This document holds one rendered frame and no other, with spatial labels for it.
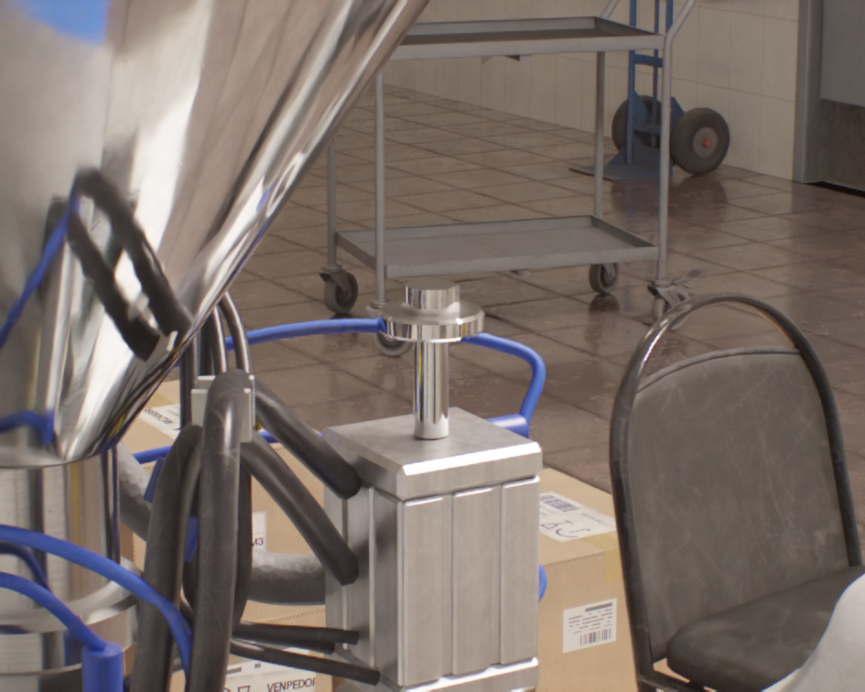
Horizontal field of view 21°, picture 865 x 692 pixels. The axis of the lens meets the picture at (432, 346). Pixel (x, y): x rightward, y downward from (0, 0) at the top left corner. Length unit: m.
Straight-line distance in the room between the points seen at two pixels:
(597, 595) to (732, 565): 0.81
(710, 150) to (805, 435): 6.26
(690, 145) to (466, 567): 8.48
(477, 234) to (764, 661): 4.39
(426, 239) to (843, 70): 2.53
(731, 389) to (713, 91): 6.61
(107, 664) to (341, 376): 5.62
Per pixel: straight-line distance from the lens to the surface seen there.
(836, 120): 9.00
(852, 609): 1.44
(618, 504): 2.73
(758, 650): 2.69
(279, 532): 3.35
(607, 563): 3.67
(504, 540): 0.66
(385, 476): 0.65
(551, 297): 7.10
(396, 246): 6.79
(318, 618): 3.42
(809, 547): 2.98
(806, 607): 2.83
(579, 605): 3.66
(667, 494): 2.80
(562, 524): 3.78
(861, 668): 1.44
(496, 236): 6.93
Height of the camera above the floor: 1.60
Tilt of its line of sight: 14 degrees down
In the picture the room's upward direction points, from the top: straight up
